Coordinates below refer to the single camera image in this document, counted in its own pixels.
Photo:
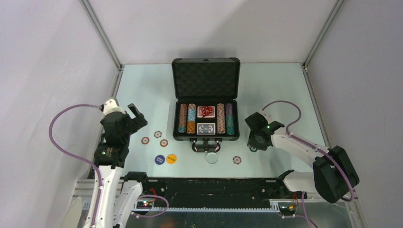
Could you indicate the white red poker chip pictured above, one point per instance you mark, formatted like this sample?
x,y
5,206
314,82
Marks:
x,y
157,134

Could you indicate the clear dealer button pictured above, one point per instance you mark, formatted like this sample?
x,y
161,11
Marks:
x,y
211,157

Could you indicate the blue playing card deck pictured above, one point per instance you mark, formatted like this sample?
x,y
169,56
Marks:
x,y
206,129

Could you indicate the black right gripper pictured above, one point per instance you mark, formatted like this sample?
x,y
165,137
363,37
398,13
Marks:
x,y
251,142

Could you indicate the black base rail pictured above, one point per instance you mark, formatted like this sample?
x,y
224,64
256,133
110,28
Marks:
x,y
219,193

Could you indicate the blue small blind button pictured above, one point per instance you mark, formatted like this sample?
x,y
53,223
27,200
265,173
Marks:
x,y
159,159

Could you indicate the red dice set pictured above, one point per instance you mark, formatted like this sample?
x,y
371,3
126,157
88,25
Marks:
x,y
206,112

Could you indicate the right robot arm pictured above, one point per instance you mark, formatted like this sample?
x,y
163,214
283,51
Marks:
x,y
333,175

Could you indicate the orange poker chip at edge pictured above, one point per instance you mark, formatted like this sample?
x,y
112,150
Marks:
x,y
145,140

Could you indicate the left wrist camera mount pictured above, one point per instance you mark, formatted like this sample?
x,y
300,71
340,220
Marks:
x,y
109,106

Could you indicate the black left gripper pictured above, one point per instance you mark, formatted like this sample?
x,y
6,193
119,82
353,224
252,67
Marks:
x,y
137,122

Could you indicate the pink brown chip stack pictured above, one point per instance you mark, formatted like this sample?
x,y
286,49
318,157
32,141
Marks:
x,y
221,129

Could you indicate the purple green chip stack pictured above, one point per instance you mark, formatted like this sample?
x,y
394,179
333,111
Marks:
x,y
229,119

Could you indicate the brown white poker chip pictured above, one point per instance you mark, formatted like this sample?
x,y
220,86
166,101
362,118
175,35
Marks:
x,y
237,160

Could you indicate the blue orange chip stack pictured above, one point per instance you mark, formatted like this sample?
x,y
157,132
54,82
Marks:
x,y
191,119

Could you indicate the black poker case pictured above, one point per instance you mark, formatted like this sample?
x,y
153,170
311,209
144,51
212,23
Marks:
x,y
206,82

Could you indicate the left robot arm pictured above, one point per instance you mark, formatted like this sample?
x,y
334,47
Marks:
x,y
107,210

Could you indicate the yellow big blind button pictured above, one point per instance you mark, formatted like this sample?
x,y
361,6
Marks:
x,y
171,159

